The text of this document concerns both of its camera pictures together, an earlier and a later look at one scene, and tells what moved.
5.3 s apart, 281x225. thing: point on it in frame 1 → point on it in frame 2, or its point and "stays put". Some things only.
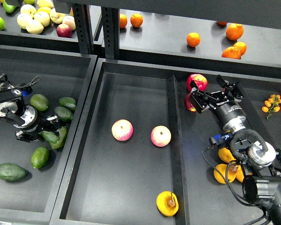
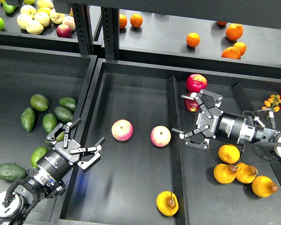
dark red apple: (188, 102) stays put
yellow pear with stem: (167, 203) stays put
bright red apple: (200, 81) stays put
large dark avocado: (10, 172) stays put
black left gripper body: (45, 123) → (57, 162)
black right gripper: (223, 102) → (228, 127)
